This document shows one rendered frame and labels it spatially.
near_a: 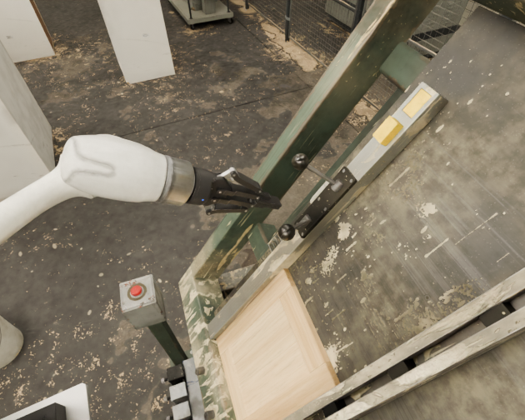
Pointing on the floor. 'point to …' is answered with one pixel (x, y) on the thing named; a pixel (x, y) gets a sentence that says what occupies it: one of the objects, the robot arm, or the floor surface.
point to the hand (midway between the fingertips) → (267, 201)
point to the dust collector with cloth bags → (202, 11)
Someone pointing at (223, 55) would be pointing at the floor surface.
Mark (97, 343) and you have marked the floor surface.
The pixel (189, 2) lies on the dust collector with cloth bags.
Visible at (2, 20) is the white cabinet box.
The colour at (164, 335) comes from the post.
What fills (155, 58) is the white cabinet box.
